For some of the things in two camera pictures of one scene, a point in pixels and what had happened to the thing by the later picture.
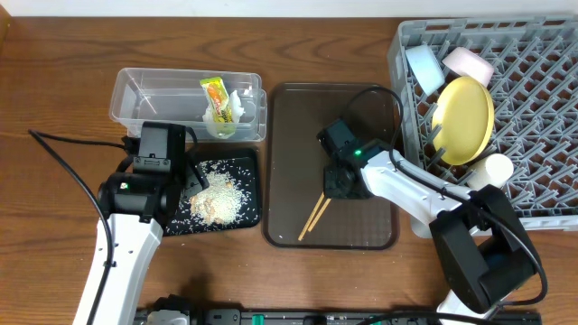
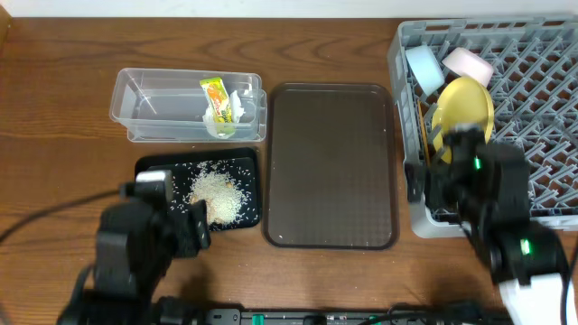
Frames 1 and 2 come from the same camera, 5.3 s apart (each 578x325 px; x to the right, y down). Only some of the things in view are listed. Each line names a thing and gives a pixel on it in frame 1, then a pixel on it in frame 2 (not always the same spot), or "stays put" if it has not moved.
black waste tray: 233,199 stays put
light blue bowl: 425,68 stays put
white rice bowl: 469,65 stays put
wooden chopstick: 311,216 -> 424,134
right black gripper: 337,186 -> 439,186
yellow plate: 465,111 stays put
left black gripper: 194,181 -> 181,227
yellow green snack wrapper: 219,103 stays put
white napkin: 237,108 stays put
